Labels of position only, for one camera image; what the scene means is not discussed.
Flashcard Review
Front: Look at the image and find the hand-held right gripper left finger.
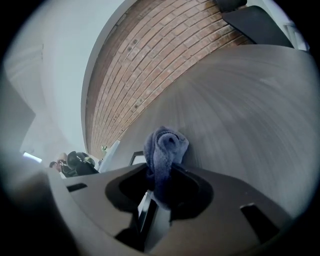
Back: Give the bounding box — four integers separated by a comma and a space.
46, 161, 155, 256

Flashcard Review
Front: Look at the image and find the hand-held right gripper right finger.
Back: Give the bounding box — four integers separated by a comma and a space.
146, 162, 294, 256

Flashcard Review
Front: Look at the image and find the blue wiping cloth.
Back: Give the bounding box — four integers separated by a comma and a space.
143, 125, 190, 210

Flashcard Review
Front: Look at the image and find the black high-back office chair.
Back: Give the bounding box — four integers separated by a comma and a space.
216, 0, 295, 49

